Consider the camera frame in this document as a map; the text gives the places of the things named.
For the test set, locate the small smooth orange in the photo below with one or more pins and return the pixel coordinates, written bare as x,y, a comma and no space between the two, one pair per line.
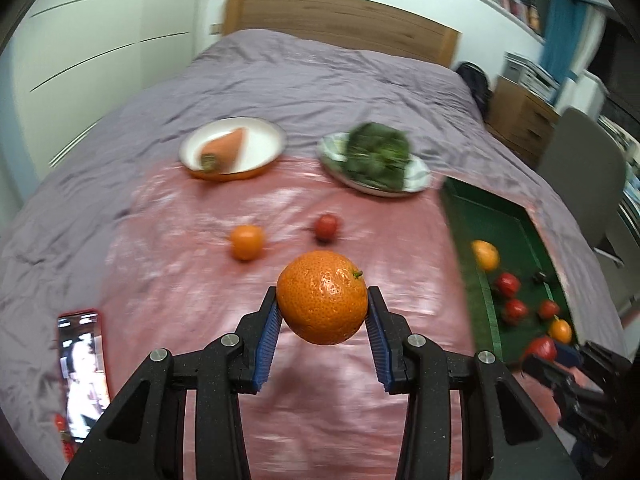
247,242

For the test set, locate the small red apple back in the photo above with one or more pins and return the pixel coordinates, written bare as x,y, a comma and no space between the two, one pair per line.
327,228

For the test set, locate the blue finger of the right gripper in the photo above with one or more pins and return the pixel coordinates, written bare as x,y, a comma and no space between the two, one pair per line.
545,372
567,355

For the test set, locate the white wardrobe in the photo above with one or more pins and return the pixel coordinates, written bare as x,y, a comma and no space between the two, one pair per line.
74,61

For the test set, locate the large orange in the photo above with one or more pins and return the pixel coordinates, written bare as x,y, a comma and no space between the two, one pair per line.
561,331

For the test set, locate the orange carrot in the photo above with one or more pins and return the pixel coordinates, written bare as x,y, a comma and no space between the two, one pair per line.
219,155

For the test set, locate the wooden headboard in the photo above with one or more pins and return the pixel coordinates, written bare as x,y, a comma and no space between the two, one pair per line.
349,24

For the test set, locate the wooden nightstand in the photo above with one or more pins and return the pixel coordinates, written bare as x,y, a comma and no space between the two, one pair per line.
522,121

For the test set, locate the blue curtain right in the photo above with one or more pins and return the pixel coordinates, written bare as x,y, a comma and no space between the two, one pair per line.
572,36

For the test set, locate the grey office chair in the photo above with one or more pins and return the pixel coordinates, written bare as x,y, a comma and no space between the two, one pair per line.
587,169

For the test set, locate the white desk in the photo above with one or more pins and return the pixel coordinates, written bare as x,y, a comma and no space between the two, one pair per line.
623,233

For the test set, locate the dark plum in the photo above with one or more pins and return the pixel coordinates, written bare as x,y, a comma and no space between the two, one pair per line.
540,277

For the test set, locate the orange rimmed white plate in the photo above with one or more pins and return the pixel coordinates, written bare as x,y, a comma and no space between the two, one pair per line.
263,144

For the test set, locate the grey purple bed sheet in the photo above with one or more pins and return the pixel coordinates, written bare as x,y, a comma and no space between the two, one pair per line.
121,228

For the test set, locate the white patterned plate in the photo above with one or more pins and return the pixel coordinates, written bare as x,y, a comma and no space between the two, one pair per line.
330,150

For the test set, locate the white printer box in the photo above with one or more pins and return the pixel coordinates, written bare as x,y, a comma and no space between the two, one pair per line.
530,76

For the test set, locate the black backpack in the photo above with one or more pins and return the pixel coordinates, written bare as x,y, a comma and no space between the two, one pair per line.
478,84

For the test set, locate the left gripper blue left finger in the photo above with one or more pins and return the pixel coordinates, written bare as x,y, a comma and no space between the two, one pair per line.
141,433

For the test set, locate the green leafy cabbage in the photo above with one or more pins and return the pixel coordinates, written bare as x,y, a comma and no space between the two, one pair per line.
377,155

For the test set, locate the smartphone in red case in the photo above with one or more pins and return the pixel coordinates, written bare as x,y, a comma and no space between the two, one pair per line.
83,377

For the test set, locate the green rectangular tray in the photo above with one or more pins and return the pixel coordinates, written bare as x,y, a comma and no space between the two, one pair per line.
475,214

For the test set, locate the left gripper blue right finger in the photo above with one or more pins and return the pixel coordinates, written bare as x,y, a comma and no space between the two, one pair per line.
504,435

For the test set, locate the textured orange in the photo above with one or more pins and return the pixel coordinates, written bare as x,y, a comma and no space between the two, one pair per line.
486,255

